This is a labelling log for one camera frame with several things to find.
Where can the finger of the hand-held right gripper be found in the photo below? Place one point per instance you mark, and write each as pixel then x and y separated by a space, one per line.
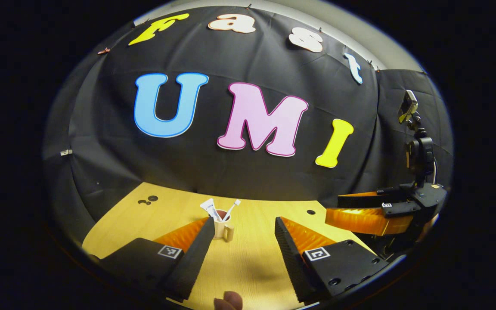
pixel 368 199
pixel 360 219

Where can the silver cloth clip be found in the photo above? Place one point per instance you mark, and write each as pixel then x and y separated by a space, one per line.
pixel 66 152

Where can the black backdrop cloth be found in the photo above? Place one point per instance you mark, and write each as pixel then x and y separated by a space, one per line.
pixel 213 168

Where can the white toothpaste tube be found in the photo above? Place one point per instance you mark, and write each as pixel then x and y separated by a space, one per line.
pixel 210 207

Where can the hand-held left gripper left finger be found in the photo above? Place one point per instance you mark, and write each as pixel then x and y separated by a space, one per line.
pixel 192 258

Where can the wooden desktop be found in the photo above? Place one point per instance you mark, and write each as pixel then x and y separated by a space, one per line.
pixel 248 258

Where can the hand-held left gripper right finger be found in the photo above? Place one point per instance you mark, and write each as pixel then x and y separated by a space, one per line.
pixel 293 258

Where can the copper cloth clip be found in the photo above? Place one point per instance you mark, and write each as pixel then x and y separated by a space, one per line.
pixel 103 51

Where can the beige cup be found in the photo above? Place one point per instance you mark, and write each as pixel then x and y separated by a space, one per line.
pixel 222 230

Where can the white toothbrush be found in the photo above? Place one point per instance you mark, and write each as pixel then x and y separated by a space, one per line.
pixel 232 209

